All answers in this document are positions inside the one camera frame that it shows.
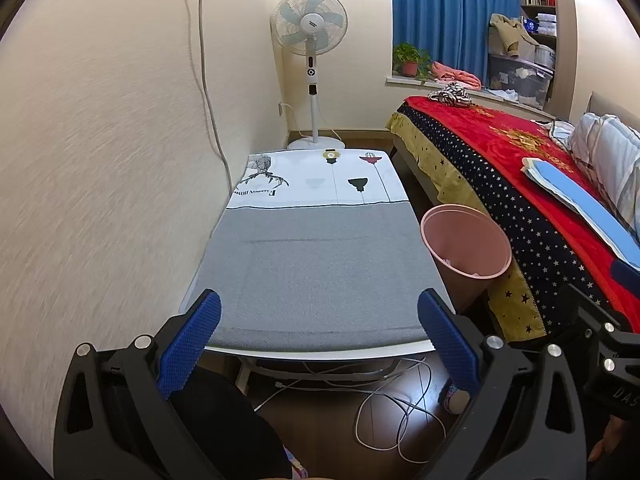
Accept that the white floor cable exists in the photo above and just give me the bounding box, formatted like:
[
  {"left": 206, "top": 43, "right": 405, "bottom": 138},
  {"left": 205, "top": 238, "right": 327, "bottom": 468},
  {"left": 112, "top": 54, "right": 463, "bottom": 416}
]
[{"left": 255, "top": 357, "right": 449, "bottom": 464}]

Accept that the bed with red blanket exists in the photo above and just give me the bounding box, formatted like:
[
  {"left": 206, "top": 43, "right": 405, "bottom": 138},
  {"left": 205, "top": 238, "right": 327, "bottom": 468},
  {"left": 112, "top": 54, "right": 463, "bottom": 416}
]
[{"left": 385, "top": 95, "right": 640, "bottom": 343}]

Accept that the black white striped cloth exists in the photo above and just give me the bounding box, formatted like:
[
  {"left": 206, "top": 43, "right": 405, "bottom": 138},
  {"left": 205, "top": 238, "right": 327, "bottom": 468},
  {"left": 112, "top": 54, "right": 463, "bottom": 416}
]
[{"left": 427, "top": 82, "right": 473, "bottom": 109}]

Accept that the grey wall cable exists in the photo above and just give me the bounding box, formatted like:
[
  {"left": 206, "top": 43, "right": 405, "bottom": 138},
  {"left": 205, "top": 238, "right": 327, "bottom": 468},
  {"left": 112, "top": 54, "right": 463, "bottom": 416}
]
[{"left": 182, "top": 0, "right": 233, "bottom": 202}]

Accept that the light blue white cloth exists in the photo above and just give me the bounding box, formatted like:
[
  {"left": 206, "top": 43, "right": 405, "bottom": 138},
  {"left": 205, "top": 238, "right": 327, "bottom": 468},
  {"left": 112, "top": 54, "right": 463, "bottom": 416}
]
[{"left": 547, "top": 120, "right": 577, "bottom": 150}]

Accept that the blue folder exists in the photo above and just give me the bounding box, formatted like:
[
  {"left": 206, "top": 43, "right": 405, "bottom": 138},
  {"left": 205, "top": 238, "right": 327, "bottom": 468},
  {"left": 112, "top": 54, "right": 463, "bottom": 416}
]
[{"left": 521, "top": 156, "right": 640, "bottom": 263}]

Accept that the brown bed frame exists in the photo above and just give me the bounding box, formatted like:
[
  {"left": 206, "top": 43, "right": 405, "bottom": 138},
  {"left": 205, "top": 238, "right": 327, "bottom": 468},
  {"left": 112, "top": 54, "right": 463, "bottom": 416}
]
[{"left": 392, "top": 145, "right": 442, "bottom": 211}]

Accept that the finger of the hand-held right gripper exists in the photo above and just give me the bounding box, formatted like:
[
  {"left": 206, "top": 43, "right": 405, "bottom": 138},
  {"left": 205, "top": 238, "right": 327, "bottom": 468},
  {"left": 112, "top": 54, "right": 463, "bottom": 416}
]
[
  {"left": 566, "top": 284, "right": 640, "bottom": 375},
  {"left": 611, "top": 259, "right": 640, "bottom": 287}
]

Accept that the white standing fan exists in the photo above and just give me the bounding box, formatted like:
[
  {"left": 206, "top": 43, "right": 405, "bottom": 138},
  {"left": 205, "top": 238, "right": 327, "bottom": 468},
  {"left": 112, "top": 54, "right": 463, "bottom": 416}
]
[{"left": 270, "top": 0, "right": 349, "bottom": 151}]

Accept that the person's right hand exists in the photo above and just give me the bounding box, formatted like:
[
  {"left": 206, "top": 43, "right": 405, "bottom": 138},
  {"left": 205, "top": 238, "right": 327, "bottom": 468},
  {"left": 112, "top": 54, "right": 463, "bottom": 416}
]
[{"left": 587, "top": 415, "right": 629, "bottom": 464}]

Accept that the person's black trouser leg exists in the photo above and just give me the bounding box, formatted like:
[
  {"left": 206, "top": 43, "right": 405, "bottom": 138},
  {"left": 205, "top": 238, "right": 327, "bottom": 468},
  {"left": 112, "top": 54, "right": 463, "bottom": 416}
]
[{"left": 172, "top": 365, "right": 294, "bottom": 480}]

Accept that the blue curtain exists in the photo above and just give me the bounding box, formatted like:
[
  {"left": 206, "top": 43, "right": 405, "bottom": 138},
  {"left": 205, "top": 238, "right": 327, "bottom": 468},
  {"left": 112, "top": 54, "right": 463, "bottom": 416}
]
[{"left": 391, "top": 0, "right": 523, "bottom": 78}]

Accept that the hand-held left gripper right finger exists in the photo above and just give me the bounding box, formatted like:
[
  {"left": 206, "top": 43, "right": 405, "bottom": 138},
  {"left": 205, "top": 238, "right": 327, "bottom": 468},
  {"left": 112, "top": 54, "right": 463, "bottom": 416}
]
[{"left": 417, "top": 287, "right": 588, "bottom": 480}]

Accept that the white window sill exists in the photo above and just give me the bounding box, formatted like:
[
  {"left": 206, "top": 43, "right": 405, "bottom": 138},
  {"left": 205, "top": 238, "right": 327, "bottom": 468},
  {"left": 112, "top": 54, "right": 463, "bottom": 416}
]
[{"left": 385, "top": 76, "right": 556, "bottom": 121}]

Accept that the pink plastic bin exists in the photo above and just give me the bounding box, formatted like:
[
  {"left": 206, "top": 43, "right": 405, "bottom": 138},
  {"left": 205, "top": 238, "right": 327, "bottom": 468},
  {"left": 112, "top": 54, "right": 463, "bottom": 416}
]
[{"left": 420, "top": 204, "right": 513, "bottom": 311}]

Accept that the khaki coat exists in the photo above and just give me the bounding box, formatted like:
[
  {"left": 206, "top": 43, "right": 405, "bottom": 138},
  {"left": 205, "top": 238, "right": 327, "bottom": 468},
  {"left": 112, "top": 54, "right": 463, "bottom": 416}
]
[{"left": 487, "top": 13, "right": 538, "bottom": 58}]

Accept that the beige headboard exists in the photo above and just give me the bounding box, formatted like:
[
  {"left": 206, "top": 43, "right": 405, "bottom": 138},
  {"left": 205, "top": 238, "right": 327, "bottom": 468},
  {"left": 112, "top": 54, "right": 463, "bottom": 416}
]
[{"left": 585, "top": 91, "right": 640, "bottom": 127}]

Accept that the pink cloth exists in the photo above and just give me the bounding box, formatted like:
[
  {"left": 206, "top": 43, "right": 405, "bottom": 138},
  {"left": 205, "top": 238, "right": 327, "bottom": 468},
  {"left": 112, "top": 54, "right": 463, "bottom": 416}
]
[{"left": 431, "top": 61, "right": 483, "bottom": 90}]

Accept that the white table frame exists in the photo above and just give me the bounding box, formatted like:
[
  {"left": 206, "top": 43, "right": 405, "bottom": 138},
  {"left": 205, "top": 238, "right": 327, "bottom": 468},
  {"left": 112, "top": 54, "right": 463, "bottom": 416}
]
[{"left": 235, "top": 352, "right": 402, "bottom": 397}]

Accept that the colourful slipper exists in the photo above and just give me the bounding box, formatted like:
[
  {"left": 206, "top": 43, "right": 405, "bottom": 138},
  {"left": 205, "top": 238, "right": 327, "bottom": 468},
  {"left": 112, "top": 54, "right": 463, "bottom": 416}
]
[
  {"left": 284, "top": 444, "right": 309, "bottom": 480},
  {"left": 439, "top": 384, "right": 472, "bottom": 414}
]

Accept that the potted green plant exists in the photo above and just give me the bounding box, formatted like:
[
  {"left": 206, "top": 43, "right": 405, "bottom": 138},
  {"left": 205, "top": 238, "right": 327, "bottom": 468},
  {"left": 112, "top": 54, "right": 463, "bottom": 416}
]
[{"left": 392, "top": 42, "right": 433, "bottom": 81}]

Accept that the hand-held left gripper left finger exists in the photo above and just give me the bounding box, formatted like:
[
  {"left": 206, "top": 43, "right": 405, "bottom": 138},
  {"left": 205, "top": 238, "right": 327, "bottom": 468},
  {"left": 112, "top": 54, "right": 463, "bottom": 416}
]
[{"left": 52, "top": 288, "right": 223, "bottom": 480}]

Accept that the small grey lidded box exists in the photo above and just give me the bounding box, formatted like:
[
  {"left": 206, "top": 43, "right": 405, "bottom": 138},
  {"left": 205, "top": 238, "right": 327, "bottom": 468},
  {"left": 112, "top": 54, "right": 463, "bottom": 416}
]
[{"left": 532, "top": 44, "right": 557, "bottom": 70}]

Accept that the white pillow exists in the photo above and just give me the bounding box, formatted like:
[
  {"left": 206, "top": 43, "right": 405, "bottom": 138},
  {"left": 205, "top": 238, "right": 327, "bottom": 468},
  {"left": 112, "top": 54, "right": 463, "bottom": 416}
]
[{"left": 570, "top": 112, "right": 640, "bottom": 231}]

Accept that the clear storage box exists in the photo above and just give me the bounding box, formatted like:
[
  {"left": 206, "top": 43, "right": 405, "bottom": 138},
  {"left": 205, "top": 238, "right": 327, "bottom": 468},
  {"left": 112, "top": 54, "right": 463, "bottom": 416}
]
[{"left": 487, "top": 52, "right": 555, "bottom": 110}]

